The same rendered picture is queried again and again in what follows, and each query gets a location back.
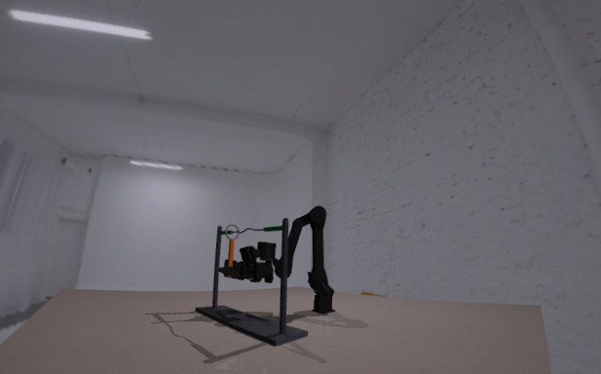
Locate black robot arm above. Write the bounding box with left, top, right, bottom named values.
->
left=240, top=206, right=335, bottom=314

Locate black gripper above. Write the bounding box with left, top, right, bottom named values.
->
left=219, top=259, right=263, bottom=282

